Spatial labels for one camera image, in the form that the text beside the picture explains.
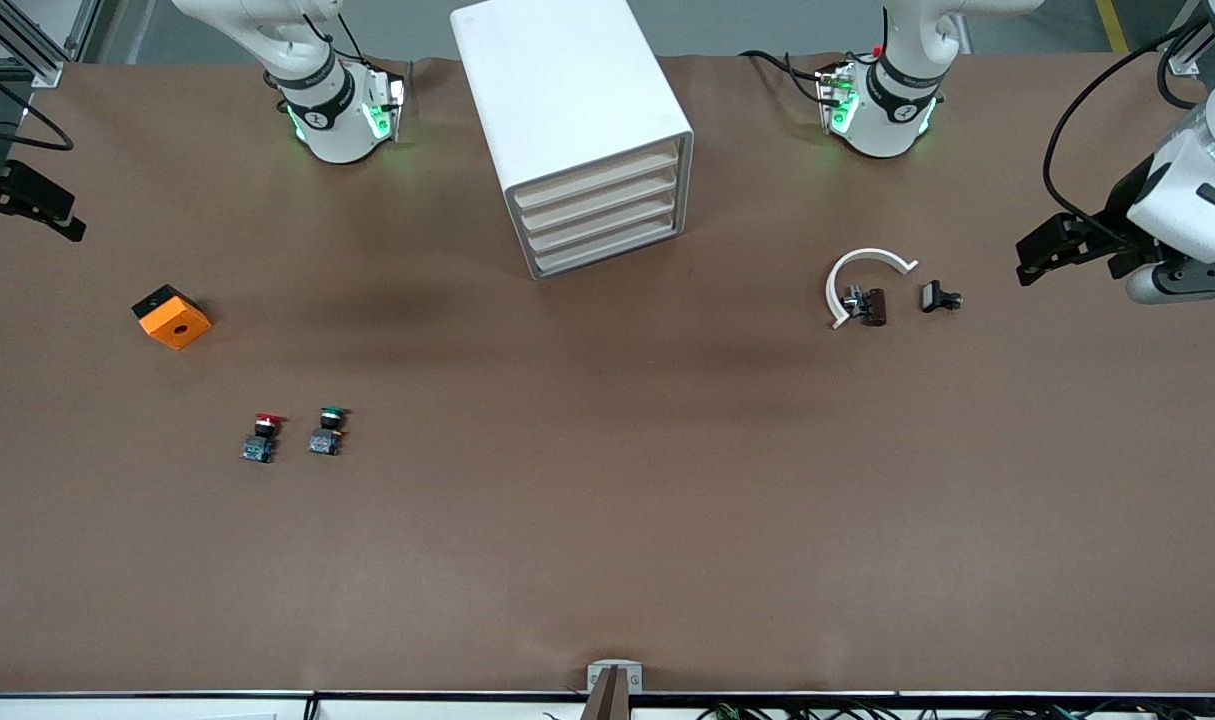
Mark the aluminium frame profile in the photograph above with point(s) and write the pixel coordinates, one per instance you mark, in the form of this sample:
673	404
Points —
1179	62
47	70

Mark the orange and black box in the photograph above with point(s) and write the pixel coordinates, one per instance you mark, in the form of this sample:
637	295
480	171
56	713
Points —
175	322

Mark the red push button switch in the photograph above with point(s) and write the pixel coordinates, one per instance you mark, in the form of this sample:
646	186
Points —
260	445

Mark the grey metal bracket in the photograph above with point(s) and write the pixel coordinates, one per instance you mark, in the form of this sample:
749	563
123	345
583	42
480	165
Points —
599	672

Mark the white drawer cabinet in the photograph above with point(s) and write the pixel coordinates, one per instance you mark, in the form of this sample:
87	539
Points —
557	80

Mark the small black switch part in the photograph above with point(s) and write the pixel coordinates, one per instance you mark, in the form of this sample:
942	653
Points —
935	297

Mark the white plastic drawer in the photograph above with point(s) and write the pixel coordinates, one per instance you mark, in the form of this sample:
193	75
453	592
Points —
597	199
597	176
597	222
597	245

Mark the brown table cover sheet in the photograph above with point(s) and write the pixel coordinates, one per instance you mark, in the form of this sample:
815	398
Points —
567	520

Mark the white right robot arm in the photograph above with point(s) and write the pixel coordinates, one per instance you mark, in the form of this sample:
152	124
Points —
327	130

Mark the green push button switch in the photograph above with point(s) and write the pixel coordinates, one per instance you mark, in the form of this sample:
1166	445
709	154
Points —
327	438

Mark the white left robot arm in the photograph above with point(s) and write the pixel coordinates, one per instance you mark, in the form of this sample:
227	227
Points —
887	130

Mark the brown block with metal bolt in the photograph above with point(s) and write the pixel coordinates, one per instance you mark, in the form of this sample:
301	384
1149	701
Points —
872	307

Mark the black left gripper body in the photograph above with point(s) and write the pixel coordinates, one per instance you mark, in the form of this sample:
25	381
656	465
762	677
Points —
1119	218

